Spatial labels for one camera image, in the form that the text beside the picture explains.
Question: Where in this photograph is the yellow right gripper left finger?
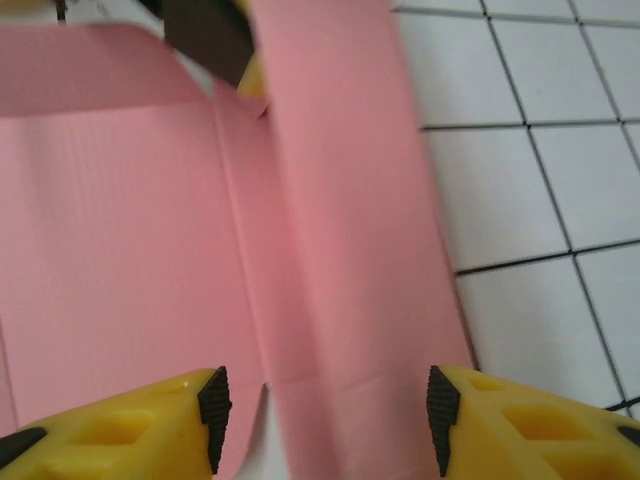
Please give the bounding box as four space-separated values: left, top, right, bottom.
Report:
0 366 235 480

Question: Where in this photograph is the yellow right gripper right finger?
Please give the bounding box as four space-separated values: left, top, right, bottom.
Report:
426 364 640 480

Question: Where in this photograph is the pink paper box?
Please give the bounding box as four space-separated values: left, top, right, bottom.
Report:
0 0 479 480

